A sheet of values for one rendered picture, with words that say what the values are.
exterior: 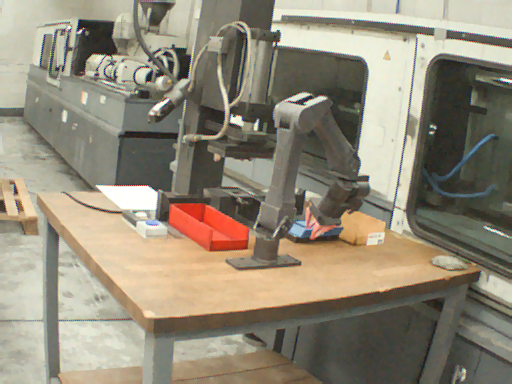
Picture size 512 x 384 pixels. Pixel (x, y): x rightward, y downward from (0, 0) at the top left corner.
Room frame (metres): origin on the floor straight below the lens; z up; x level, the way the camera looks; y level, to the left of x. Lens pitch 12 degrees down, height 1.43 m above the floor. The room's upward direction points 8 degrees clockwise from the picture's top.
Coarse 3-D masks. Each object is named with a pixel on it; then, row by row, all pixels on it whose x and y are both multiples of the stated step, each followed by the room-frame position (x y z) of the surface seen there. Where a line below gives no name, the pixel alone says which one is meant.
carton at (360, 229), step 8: (312, 216) 2.07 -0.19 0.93; (344, 216) 2.11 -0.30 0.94; (352, 216) 2.08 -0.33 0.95; (360, 216) 2.05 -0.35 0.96; (368, 216) 2.02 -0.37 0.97; (344, 224) 1.94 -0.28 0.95; (352, 224) 1.91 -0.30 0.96; (360, 224) 2.04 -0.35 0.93; (368, 224) 2.01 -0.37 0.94; (376, 224) 1.98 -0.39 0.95; (384, 224) 1.96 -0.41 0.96; (344, 232) 1.94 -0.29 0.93; (352, 232) 1.91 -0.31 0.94; (360, 232) 2.04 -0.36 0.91; (368, 232) 2.01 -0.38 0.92; (376, 232) 1.98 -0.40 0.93; (384, 232) 1.96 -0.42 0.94; (344, 240) 1.93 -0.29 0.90; (352, 240) 1.90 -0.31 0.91; (360, 240) 1.90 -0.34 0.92; (368, 240) 1.92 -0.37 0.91; (376, 240) 1.94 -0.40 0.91
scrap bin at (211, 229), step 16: (176, 208) 1.81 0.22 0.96; (192, 208) 1.88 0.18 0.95; (208, 208) 1.89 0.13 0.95; (176, 224) 1.80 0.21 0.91; (192, 224) 1.73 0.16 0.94; (208, 224) 1.88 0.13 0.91; (224, 224) 1.81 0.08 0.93; (240, 224) 1.74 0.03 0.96; (208, 240) 1.65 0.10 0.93; (224, 240) 1.67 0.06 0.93; (240, 240) 1.69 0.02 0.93
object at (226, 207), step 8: (216, 200) 1.94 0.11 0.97; (224, 200) 1.94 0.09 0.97; (248, 200) 1.99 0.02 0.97; (216, 208) 1.94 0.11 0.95; (224, 208) 1.94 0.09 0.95; (232, 208) 1.96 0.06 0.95; (240, 208) 2.08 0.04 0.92; (248, 208) 2.04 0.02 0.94; (256, 208) 2.01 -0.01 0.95; (232, 216) 1.96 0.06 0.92; (248, 216) 2.03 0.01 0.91; (256, 216) 2.01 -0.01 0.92
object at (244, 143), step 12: (252, 120) 2.01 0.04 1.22; (228, 132) 2.04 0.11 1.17; (240, 132) 1.99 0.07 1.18; (252, 132) 2.00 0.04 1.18; (216, 144) 1.97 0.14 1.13; (228, 144) 1.95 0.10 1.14; (240, 144) 1.98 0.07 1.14; (252, 144) 2.01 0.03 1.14; (264, 144) 2.03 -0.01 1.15; (216, 156) 2.00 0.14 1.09; (228, 156) 1.94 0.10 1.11; (240, 156) 1.96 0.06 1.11; (252, 156) 1.98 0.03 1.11; (264, 156) 2.01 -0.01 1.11
